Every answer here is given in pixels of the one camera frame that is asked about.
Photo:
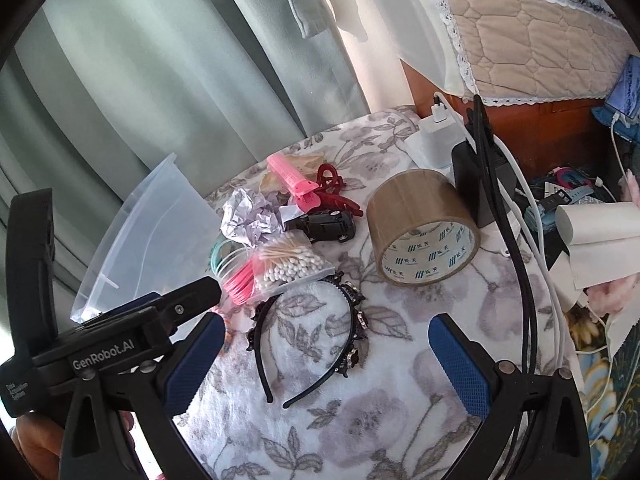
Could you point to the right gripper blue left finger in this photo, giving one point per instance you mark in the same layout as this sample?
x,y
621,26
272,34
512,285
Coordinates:
x,y
186,369

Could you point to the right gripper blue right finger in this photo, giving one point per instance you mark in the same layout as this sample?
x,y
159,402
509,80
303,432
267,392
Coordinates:
x,y
465,363

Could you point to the pink bangle stack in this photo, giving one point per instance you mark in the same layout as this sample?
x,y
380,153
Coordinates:
x,y
239,282

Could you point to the teal bangle stack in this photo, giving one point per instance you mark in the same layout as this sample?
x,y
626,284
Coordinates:
x,y
222,251

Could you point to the black lace headband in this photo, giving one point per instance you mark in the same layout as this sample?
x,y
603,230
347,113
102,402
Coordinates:
x,y
322,320

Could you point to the cotton swab bag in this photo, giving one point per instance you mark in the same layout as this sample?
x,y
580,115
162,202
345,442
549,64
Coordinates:
x,y
286,260

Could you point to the brown packing tape roll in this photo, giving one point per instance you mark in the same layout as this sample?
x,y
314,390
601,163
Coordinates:
x,y
421,231

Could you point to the pink hair roller clip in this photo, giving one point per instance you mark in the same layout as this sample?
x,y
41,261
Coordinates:
x,y
300,188

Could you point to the dark red claw clip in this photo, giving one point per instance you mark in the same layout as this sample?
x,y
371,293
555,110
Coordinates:
x,y
330,187

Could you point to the left hand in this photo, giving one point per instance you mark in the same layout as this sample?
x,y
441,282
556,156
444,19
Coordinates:
x,y
39,440

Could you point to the floral fleece blanket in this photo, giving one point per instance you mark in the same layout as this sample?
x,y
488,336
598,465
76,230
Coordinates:
x,y
395,416

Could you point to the clear plastic storage bin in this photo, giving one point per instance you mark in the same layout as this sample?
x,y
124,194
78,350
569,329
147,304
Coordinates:
x,y
160,240

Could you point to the white paper roll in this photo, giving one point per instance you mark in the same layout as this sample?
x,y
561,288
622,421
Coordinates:
x,y
602,240

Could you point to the black power adapter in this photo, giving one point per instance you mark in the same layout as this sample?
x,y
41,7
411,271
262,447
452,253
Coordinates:
x,y
469,184

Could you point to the cream lace scrunchie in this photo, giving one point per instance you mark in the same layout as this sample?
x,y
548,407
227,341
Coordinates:
x,y
306,164

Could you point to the white power strip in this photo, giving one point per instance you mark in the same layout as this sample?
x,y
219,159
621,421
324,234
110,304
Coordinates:
x,y
414,147

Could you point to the green curtain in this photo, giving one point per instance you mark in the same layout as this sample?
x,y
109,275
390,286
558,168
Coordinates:
x,y
96,93

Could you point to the wooden bed frame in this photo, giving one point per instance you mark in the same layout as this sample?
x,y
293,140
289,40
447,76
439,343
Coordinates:
x,y
548,135

